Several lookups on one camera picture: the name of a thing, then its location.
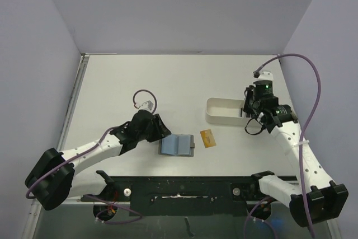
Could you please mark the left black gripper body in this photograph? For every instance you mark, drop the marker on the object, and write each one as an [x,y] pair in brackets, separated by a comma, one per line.
[151,134]

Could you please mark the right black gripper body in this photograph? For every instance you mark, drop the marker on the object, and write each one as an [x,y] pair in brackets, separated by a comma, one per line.
[249,107]

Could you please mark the grey blue card holder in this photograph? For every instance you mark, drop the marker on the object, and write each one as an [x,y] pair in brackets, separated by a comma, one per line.
[177,145]

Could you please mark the white plastic tray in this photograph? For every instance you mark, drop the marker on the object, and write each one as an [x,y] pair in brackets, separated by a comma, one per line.
[224,112]

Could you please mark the gold VIP card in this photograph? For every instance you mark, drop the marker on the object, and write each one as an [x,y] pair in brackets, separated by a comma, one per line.
[208,138]

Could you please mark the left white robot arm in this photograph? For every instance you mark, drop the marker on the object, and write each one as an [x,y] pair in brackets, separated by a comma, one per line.
[52,180]

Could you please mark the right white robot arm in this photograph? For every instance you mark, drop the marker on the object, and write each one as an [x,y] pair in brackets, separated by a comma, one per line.
[317,198]

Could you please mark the stack of dark cards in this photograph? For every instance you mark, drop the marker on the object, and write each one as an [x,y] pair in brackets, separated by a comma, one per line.
[244,113]

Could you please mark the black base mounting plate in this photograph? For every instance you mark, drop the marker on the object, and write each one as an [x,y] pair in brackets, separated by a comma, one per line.
[184,196]

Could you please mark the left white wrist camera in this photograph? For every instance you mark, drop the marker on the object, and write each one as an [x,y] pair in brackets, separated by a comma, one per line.
[147,106]

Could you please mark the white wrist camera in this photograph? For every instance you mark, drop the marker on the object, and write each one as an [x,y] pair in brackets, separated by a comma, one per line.
[147,106]
[263,75]

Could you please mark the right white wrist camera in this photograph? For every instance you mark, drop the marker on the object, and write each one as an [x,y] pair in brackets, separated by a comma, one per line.
[263,75]

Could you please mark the left aluminium rail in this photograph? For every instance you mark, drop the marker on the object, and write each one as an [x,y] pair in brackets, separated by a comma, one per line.
[73,100]

